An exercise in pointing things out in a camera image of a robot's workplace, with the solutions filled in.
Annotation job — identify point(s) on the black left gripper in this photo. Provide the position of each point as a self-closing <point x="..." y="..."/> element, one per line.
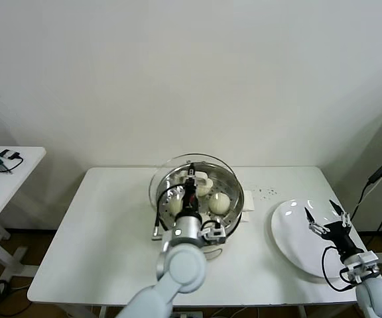
<point x="191" y="203"/>

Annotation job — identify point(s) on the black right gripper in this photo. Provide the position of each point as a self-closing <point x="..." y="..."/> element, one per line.
<point x="340" y="236"/>

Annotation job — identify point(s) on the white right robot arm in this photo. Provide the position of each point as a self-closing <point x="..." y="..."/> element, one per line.
<point x="376" y="301"/>

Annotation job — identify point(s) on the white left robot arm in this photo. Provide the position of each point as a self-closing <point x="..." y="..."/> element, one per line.
<point x="181" y="268"/>

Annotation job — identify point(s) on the stainless steel steamer basket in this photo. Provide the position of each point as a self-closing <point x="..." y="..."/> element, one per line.
<point x="239" y="202"/>

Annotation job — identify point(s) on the large white plate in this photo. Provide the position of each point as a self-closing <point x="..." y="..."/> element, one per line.
<point x="290" y="232"/>

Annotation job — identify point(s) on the white power strip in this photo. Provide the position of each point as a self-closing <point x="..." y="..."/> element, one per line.
<point x="187" y="314"/>

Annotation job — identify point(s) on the white side table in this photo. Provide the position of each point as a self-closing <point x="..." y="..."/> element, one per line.
<point x="15" y="185"/>

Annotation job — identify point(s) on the small black white device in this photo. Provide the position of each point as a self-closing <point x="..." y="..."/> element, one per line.
<point x="8" y="153"/>

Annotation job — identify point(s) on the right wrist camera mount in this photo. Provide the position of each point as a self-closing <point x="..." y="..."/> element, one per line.
<point x="360" y="266"/>

